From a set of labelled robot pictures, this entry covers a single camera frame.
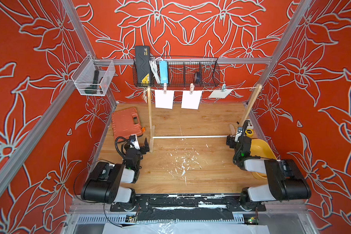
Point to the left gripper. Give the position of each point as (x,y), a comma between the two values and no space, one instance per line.
(142,147)

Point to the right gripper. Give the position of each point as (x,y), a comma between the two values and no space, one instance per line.
(232,140)

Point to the white postcard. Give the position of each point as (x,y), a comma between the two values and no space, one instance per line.
(191,101)
(220,93)
(164,100)

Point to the pink clothespin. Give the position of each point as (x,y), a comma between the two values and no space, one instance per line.
(191,88)
(165,88)

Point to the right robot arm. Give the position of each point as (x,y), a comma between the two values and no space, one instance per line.
(284,179)

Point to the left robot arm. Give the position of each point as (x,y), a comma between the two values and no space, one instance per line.
(104,183)

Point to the yellow tape measure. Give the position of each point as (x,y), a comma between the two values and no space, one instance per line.
(249,132)

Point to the white button box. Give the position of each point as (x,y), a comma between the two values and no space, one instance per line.
(250,124)

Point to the yellow plastic tray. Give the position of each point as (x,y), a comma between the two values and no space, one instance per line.
(262,149)

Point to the red tool case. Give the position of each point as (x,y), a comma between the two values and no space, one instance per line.
(126,122)

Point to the black tape roll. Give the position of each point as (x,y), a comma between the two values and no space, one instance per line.
(198,77)

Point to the light blue power bank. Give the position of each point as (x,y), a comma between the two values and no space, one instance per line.
(163,66)

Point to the clear plastic bin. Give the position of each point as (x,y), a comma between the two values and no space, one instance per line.
(84,74)

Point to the black yellow device box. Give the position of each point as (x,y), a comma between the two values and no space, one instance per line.
(143,65)

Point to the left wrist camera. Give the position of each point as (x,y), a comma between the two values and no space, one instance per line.
(134,142)

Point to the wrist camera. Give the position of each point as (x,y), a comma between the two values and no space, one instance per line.
(240,134)
(134,142)

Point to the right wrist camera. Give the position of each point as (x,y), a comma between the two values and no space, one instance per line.
(240,134)

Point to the wooden string rack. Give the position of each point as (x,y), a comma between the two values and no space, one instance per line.
(248,112)

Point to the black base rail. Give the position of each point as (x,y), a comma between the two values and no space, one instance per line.
(190,208)

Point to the black wire basket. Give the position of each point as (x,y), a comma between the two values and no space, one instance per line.
(181,72)

